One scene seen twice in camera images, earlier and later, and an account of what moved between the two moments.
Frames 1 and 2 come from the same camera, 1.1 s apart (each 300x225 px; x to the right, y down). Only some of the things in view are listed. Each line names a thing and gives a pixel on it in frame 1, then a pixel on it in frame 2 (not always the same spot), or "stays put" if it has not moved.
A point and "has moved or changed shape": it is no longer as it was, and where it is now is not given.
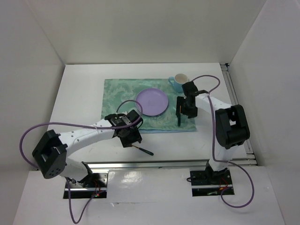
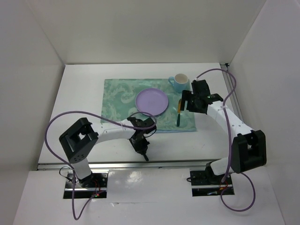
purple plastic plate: [153, 101] stays put
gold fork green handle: [144, 150] has moved or changed shape
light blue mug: [177, 81] stays put
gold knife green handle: [179, 117] stays put
